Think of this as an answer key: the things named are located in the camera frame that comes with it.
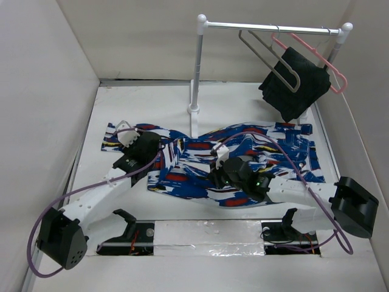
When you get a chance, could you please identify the blue patterned trousers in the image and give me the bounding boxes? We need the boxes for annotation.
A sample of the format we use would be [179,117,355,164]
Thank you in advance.
[100,121,327,210]

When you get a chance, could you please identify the grey clothes hanger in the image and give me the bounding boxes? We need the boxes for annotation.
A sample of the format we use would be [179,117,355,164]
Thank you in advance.
[238,29,301,93]

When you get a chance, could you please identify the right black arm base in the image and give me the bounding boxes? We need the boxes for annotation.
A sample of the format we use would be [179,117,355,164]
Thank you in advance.
[260,208,321,256]

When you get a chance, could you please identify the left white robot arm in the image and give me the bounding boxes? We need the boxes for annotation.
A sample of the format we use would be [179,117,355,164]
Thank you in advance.
[37,131,162,270]

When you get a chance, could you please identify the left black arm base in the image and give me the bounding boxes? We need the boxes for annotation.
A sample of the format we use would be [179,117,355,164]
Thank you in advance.
[97,209,155,256]

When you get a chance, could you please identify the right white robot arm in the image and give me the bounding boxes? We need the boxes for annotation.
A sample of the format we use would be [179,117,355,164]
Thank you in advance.
[208,157,379,240]

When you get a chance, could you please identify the pink clothes hanger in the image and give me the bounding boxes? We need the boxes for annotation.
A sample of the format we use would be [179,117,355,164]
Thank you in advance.
[270,32,348,94]

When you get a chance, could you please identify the black folded jeans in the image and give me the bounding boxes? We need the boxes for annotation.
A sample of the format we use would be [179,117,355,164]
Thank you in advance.
[258,46,331,123]

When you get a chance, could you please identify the white metal clothes rack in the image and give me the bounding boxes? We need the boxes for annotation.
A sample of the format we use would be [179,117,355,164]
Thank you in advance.
[187,14,354,138]

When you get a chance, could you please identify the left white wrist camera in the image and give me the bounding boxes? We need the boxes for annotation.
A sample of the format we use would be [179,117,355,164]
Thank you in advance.
[115,120,140,148]

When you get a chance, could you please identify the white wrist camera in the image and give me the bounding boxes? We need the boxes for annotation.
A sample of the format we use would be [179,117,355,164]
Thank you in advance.
[115,120,140,148]
[211,143,230,169]

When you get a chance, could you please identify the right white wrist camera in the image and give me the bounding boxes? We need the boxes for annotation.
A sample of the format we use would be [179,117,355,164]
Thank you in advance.
[211,143,230,169]

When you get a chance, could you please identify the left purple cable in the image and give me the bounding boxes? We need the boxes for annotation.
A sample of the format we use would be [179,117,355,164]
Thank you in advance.
[26,127,167,279]

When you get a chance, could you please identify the purple cable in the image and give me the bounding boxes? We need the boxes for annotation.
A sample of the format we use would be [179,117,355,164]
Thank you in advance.
[26,127,167,279]
[211,131,354,256]

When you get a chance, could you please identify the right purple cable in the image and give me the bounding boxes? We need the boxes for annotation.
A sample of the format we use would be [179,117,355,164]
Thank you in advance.
[211,131,354,256]

